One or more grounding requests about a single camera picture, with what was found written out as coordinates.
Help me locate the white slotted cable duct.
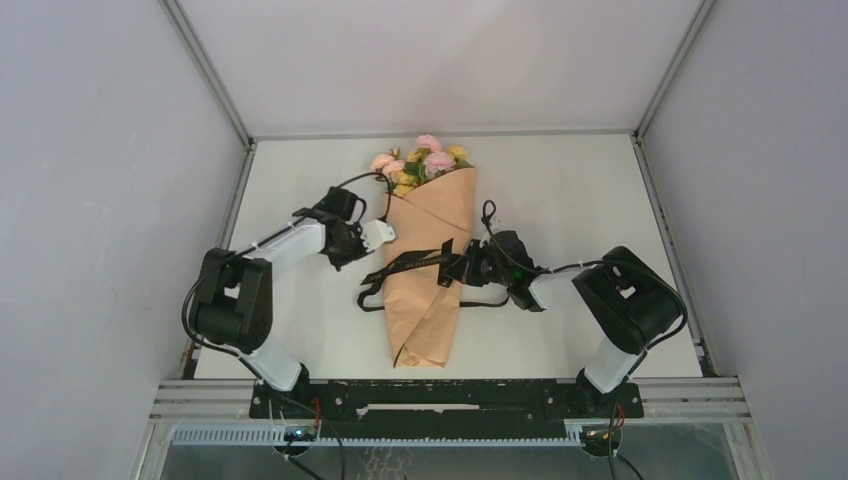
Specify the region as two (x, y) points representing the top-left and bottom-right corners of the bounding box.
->
(171, 425), (584, 447)

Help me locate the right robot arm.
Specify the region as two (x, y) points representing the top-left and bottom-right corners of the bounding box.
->
(438, 230), (687, 416)

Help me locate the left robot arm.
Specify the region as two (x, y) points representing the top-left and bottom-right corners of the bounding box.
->
(181, 186), (372, 417)

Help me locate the pink fake flower stem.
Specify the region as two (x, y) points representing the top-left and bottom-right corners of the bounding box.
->
(370, 134), (468, 186)

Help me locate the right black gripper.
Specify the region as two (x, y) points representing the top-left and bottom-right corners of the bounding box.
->
(446, 237), (514, 286)

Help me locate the yellow fake flower stem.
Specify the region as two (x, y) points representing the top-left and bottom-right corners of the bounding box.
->
(376, 146), (473, 198)

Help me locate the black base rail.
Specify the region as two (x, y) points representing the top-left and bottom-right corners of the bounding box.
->
(248, 379), (645, 441)

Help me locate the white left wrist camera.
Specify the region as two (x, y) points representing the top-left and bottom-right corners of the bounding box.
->
(361, 219), (396, 252)

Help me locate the two-sided peach green wrapping paper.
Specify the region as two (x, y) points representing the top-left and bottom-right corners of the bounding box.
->
(382, 167), (477, 367)

